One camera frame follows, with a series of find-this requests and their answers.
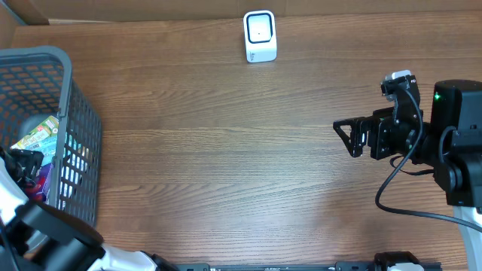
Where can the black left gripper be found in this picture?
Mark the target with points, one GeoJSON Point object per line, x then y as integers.
{"type": "Point", "coordinates": [35, 156]}

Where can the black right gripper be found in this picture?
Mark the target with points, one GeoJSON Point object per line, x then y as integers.
{"type": "Point", "coordinates": [376, 129]}

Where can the purple sanitary pad pack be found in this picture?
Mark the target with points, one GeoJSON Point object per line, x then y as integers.
{"type": "Point", "coordinates": [40, 189]}

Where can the yellow green snack packet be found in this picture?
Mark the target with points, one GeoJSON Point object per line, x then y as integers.
{"type": "Point", "coordinates": [48, 128]}

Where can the mint green wipes packet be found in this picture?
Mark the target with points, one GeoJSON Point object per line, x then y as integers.
{"type": "Point", "coordinates": [47, 147]}

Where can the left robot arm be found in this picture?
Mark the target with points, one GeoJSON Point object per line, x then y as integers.
{"type": "Point", "coordinates": [37, 236]}

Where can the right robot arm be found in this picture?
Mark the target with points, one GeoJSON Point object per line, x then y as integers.
{"type": "Point", "coordinates": [450, 144]}

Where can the white barcode scanner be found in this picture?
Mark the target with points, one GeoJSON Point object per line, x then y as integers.
{"type": "Point", "coordinates": [260, 36]}

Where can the grey plastic mesh basket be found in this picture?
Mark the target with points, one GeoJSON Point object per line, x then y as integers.
{"type": "Point", "coordinates": [37, 83]}

